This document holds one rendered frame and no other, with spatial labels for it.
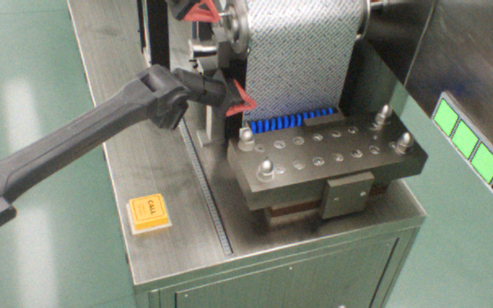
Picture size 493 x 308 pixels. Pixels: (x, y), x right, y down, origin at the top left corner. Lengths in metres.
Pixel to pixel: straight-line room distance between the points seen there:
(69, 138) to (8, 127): 1.87
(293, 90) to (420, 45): 0.27
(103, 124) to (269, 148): 0.38
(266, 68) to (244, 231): 0.35
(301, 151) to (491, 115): 0.38
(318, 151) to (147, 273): 0.43
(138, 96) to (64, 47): 2.25
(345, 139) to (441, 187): 1.48
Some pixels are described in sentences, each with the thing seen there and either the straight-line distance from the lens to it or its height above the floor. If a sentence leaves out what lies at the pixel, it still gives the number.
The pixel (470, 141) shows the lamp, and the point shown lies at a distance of 1.13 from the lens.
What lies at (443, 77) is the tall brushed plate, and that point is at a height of 1.24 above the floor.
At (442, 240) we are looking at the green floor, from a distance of 2.55.
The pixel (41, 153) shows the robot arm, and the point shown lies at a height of 1.20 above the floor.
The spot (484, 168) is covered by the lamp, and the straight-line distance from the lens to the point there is 1.11.
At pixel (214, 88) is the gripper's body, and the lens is 1.18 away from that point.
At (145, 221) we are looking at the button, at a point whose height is 0.92.
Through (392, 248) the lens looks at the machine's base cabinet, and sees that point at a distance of 1.45.
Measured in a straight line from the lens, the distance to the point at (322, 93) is 1.32.
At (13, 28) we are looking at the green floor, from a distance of 3.48.
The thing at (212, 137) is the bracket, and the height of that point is 0.92.
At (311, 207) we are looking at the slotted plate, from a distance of 1.29.
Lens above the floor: 1.91
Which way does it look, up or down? 46 degrees down
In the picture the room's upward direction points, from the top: 5 degrees clockwise
